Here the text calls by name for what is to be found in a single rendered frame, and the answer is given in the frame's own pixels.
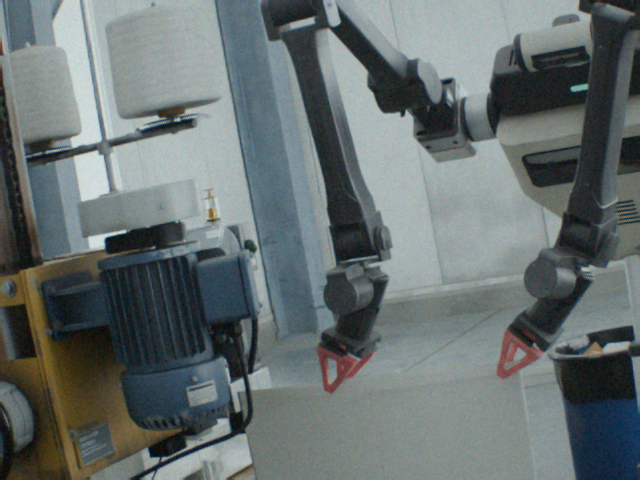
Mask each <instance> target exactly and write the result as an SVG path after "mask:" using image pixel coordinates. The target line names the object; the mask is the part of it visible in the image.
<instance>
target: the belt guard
mask: <svg viewBox="0 0 640 480"><path fill-rule="evenodd" d="M203 205H204V203H202V197H201V192H200V186H199V181H198V179H197V180H196V178H194V180H187V181H180V182H174V183H167V184H162V185H156V186H150V187H145V188H139V189H134V190H131V191H129V192H123V193H118V194H113V195H108V196H102V197H97V198H92V199H88V200H83V201H79V202H77V203H76V208H77V213H78V218H79V224H80V228H81V233H82V239H86V238H93V236H98V235H104V234H110V233H115V232H121V231H126V230H132V229H137V228H142V227H147V226H153V225H158V224H163V223H168V222H173V221H179V220H184V219H189V217H194V216H199V215H203V214H205V208H203Z"/></svg>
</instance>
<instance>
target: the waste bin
mask: <svg viewBox="0 0 640 480"><path fill-rule="evenodd" d="M633 326H634V324H630V325H621V326H614V328H608V329H602V330H596V331H591V332H587V333H584V334H580V335H576V337H573V338H569V339H566V340H564V341H561V342H559V343H557V344H555V345H554V346H553V347H552V348H550V349H549V350H548V352H547V356H548V358H549V359H550V360H552V363H553V368H554V373H555V377H556V381H557V384H558V385H559V387H560V390H561V398H562V403H563V407H564V412H565V417H566V419H565V422H566V427H567V431H568V436H569V440H570V442H569V445H570V450H571V455H572V460H573V462H572V464H573V468H574V473H575V478H576V480H640V476H639V475H638V473H637V465H638V464H639V462H640V417H639V411H638V406H639V405H638V400H637V394H636V388H635V387H636V382H635V377H634V371H633V365H632V364H633V359H632V357H631V356H629V353H628V350H627V348H625V349H624V350H619V351H612V352H605V353H596V354H590V355H583V353H584V352H585V351H587V349H588V348H589V347H590V346H591V345H592V344H593V343H594V342H597V343H598V344H599V346H600V347H601V348H602V349H604V347H605V346H606V345H607V344H608V343H623V342H626V341H628V342H630V343H631V342H632V341H633V340H634V339H635V335H634V329H633ZM579 353H581V354H582V355H580V354H579Z"/></svg>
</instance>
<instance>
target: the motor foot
mask: <svg viewBox="0 0 640 480"><path fill-rule="evenodd" d="M41 289H42V293H43V296H44V301H45V306H46V311H47V316H48V321H49V327H50V330H52V332H53V334H52V335H51V337H52V339H53V340H54V341H59V340H62V339H64V338H67V337H70V336H73V335H76V334H79V333H82V332H85V331H88V330H90V331H91V329H92V330H94V329H96V328H99V327H100V326H105V325H109V320H108V314H107V309H106V304H105V299H104V294H103V288H102V283H100V281H93V279H92V274H91V272H90V271H89V270H86V271H81V272H77V273H73V274H69V275H65V276H62V277H58V278H54V279H50V280H46V281H43V282H42V283H41ZM104 289H105V295H106V300H107V305H108V310H109V315H110V321H111V322H112V317H111V312H110V307H109V302H108V297H107V291H106V285H104Z"/></svg>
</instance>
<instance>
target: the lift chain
mask: <svg viewBox="0 0 640 480"><path fill-rule="evenodd" d="M2 72H3V68H2V65H1V62H0V147H1V157H2V166H3V168H4V177H5V182H6V187H7V189H8V195H7V196H8V202H9V207H10V210H11V212H12V222H13V227H14V230H15V232H16V242H17V247H18V253H19V258H20V259H19V262H20V267H21V270H25V269H29V268H33V267H36V263H35V258H34V256H33V253H32V243H31V238H30V234H29V232H28V222H27V218H26V214H25V212H24V203H23V198H22V192H21V183H20V177H19V172H18V170H17V166H16V164H17V162H16V152H15V149H14V146H13V137H12V128H11V126H10V117H9V112H8V108H9V107H8V106H7V102H6V101H7V98H6V93H5V89H6V88H5V86H4V82H3V73H2Z"/></svg>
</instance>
